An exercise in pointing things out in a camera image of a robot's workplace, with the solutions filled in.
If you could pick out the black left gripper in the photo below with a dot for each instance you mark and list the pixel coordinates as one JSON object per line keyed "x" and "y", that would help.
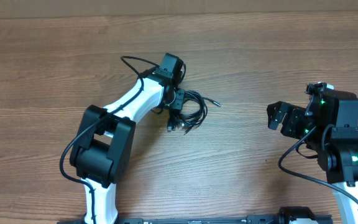
{"x": 178, "y": 104}

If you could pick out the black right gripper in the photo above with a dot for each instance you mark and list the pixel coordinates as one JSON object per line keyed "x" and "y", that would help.
{"x": 293, "y": 114}

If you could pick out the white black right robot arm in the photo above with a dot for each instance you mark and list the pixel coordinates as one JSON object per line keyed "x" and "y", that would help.
{"x": 328, "y": 125}

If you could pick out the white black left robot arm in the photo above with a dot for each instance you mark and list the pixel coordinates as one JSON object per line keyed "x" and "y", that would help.
{"x": 101, "y": 150}

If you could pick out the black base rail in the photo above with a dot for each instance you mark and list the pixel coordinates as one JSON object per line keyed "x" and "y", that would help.
{"x": 285, "y": 215}

